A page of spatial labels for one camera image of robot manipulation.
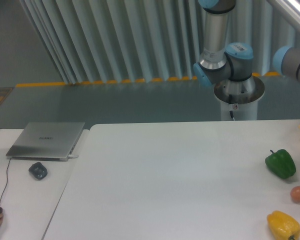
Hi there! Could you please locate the yellow bell pepper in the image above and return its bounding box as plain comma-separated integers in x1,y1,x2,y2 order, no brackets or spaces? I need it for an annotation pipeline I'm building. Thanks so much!
266,210,300,240

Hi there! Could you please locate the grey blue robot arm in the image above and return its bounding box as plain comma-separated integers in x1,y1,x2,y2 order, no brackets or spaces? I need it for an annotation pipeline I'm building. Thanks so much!
193,0,300,121

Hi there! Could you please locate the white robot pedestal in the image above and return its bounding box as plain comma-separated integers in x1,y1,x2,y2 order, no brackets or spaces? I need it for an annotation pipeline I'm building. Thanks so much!
214,75,265,121

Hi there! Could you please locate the white folding partition screen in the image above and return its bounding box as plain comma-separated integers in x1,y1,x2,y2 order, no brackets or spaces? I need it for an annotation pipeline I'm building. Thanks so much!
17,0,300,85

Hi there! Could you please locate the black mouse cable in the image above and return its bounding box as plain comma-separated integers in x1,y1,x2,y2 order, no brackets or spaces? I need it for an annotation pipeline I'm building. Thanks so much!
0,128,12,208

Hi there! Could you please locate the white laptop charging plug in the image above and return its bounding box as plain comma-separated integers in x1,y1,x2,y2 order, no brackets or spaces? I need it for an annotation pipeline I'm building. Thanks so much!
68,155,79,159

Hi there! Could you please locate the dark grey earbuds case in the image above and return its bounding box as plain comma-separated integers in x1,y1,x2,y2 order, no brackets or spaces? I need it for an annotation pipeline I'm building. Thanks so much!
28,162,48,181

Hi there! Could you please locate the silver closed laptop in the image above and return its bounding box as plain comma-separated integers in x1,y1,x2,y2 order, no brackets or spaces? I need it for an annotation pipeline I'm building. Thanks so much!
6,122,85,161

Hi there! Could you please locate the green bell pepper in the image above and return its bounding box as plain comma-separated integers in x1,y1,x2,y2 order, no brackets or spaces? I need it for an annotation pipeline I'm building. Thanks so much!
264,149,297,180

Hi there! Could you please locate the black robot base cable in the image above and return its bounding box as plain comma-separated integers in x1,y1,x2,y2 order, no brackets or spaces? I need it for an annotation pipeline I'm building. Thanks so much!
227,93,237,122

